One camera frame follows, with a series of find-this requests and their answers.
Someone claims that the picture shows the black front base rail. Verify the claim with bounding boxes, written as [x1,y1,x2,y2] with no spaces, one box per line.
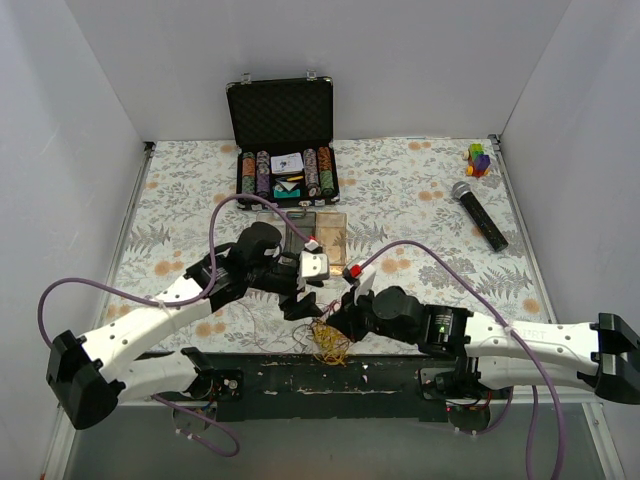
[159,353,455,423]

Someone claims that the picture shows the clear plastic organizer box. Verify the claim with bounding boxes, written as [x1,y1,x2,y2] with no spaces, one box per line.
[256,210,347,276]

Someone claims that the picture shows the black poker chip case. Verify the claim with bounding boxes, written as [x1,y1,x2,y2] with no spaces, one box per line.
[226,70,340,208]

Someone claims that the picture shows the white playing card deck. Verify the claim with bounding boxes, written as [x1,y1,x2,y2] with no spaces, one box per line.
[270,152,304,175]

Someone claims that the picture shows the orange poker chip row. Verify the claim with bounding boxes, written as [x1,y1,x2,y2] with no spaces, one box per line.
[241,152,256,194]

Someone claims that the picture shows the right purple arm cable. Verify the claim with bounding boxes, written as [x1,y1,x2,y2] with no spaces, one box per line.
[349,240,567,480]

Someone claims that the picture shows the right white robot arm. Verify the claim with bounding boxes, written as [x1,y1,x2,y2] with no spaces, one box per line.
[327,286,639,405]

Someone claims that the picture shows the orange green chip row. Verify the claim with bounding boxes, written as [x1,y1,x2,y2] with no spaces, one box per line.
[317,147,335,196]

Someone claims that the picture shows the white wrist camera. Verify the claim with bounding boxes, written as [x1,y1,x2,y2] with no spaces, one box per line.
[298,250,330,288]
[342,264,376,304]

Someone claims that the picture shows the yellow wire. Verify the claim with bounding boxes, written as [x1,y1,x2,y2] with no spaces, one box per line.
[309,319,351,366]

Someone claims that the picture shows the black handheld microphone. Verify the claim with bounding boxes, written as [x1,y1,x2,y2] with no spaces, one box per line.
[452,181,509,253]

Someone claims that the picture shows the grey poker chip row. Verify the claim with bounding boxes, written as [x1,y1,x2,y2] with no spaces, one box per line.
[303,148,321,197]

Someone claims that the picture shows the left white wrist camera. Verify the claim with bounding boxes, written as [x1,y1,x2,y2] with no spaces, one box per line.
[298,250,330,288]

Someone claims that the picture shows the teal card box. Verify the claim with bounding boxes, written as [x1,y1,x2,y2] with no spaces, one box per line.
[273,181,301,199]

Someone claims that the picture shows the colourful toy block train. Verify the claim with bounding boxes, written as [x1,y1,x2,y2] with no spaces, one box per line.
[463,143,491,178]

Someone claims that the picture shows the purple poker chip row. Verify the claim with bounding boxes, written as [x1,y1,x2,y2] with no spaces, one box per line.
[256,150,271,198]

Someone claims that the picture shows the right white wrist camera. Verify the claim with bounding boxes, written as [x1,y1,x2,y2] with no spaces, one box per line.
[342,264,376,304]

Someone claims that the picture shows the floral table mat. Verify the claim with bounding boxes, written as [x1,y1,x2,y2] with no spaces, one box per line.
[113,138,551,323]

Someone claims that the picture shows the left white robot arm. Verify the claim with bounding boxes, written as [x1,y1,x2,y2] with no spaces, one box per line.
[46,222,329,430]

